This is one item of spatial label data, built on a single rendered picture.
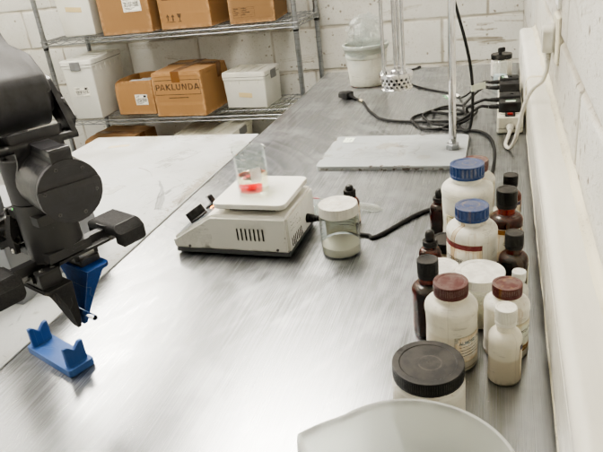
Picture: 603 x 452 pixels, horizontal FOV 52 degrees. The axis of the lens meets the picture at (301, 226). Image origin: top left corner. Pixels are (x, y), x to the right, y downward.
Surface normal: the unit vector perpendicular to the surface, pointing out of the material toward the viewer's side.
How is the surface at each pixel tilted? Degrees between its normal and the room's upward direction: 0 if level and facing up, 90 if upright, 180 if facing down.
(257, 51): 90
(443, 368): 1
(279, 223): 90
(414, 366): 1
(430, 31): 90
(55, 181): 90
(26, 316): 0
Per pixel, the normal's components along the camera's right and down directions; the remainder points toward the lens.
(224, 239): -0.31, 0.44
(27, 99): 0.64, 0.18
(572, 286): -0.11, -0.90
